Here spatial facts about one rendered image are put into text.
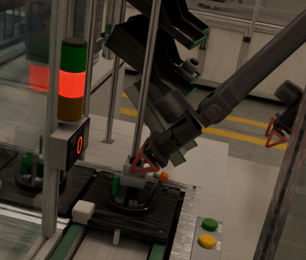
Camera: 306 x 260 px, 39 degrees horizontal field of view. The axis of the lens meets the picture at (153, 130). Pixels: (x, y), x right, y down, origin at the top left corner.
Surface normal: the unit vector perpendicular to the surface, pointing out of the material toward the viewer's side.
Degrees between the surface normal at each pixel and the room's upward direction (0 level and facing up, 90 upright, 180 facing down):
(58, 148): 90
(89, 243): 0
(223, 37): 90
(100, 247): 0
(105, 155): 0
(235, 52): 90
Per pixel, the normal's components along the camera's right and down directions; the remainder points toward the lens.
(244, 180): 0.15, -0.90
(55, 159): -0.19, 0.38
